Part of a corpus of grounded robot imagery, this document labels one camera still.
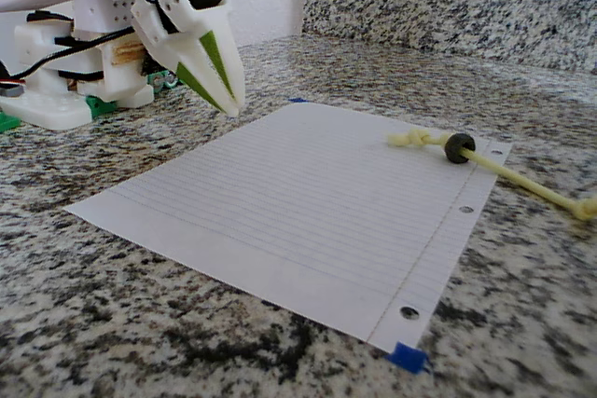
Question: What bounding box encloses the yellow-green knotted rope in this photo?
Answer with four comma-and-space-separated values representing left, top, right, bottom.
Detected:
385, 129, 597, 223

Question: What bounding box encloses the dark hex nut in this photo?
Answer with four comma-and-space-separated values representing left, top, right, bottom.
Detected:
442, 132, 478, 165

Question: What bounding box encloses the wooden shim stack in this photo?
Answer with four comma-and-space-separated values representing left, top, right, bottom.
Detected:
111, 42, 146, 66

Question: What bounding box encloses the green table clamp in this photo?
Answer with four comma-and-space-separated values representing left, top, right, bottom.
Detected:
86, 94, 118, 119
0, 111, 22, 133

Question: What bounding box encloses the lined white paper sheet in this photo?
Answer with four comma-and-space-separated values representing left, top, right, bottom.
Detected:
63, 103, 513, 356

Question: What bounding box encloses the granite backsplash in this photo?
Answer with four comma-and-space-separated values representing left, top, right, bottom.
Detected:
301, 0, 597, 74

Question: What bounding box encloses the black base cable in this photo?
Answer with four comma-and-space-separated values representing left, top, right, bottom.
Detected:
7, 24, 136, 80

